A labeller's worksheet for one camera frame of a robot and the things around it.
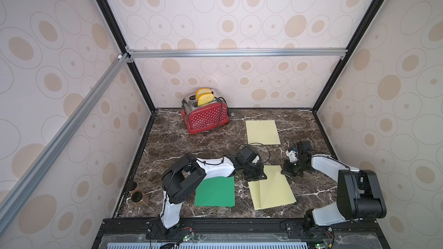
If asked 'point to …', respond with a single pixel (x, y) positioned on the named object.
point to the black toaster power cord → (221, 108)
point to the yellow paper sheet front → (254, 188)
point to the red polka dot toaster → (203, 117)
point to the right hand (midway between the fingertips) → (282, 172)
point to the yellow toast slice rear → (202, 91)
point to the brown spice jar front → (139, 197)
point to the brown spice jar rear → (131, 186)
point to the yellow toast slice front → (204, 98)
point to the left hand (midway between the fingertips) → (271, 179)
